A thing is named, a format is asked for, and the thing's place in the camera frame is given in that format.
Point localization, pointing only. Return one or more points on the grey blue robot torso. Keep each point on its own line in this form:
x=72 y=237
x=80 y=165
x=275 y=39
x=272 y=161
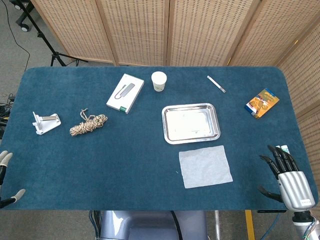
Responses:
x=150 y=225

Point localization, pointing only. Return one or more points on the white cloth sheet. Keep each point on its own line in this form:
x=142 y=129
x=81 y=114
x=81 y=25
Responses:
x=205 y=166

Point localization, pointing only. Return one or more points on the black wheeled base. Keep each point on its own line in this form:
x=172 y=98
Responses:
x=23 y=22

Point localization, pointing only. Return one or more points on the thick green white marker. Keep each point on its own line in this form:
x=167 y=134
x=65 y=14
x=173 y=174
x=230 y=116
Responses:
x=285 y=149

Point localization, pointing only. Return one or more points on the stainless steel tray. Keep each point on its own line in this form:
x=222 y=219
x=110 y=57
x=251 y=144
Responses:
x=190 y=123

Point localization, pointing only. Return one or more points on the thin white stick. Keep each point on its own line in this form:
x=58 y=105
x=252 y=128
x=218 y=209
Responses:
x=216 y=84

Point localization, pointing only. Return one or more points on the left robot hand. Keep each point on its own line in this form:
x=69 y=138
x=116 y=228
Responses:
x=5 y=158

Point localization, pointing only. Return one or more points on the black tripod stand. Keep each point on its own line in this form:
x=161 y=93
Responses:
x=41 y=35

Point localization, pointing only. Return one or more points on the silver table leg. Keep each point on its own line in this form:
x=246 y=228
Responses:
x=217 y=225

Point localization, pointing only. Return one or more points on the blue felt table cover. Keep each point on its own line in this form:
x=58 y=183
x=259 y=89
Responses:
x=125 y=162

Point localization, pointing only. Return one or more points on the wooden rattan folding screen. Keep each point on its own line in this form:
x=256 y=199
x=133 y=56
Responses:
x=140 y=25

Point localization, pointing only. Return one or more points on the white paper cup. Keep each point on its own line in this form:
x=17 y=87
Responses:
x=158 y=81

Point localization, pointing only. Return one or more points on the white box with hub print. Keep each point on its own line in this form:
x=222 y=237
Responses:
x=125 y=93

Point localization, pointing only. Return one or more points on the orange snack packet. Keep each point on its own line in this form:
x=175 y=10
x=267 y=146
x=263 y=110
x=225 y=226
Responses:
x=262 y=103

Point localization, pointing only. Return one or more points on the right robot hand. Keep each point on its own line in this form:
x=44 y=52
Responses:
x=296 y=190

